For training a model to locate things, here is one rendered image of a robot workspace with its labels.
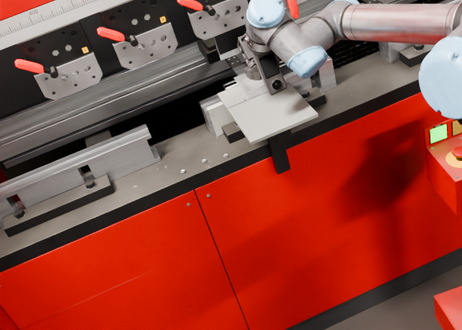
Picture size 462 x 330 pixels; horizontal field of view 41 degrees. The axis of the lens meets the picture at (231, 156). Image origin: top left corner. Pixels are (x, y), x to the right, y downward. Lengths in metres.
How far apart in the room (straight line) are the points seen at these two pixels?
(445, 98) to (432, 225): 1.19
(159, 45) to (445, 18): 0.70
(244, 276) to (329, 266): 0.30
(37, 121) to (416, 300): 1.43
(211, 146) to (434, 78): 0.84
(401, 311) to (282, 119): 1.03
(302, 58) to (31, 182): 0.82
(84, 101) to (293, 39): 0.84
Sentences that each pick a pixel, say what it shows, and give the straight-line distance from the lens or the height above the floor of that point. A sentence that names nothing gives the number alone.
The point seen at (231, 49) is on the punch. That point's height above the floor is 1.10.
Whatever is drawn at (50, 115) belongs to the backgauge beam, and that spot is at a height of 0.99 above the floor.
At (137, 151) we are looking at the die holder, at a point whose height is 0.93.
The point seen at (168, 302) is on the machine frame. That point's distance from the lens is 1.91.
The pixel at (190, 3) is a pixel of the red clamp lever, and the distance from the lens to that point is 1.48.
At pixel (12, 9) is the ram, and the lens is 1.47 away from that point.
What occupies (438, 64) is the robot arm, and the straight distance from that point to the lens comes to 1.01.
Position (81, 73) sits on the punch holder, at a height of 1.22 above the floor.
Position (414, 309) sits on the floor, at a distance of 2.31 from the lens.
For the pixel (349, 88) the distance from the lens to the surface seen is 1.79.
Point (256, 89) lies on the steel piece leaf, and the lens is 1.61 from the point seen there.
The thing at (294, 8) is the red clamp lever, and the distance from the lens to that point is 1.59.
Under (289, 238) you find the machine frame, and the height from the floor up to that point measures 0.50.
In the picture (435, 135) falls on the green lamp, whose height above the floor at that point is 0.81.
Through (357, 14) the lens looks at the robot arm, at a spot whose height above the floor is 1.27.
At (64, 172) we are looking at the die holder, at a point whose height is 0.96.
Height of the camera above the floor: 1.87
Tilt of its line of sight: 37 degrees down
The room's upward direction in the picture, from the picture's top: 18 degrees counter-clockwise
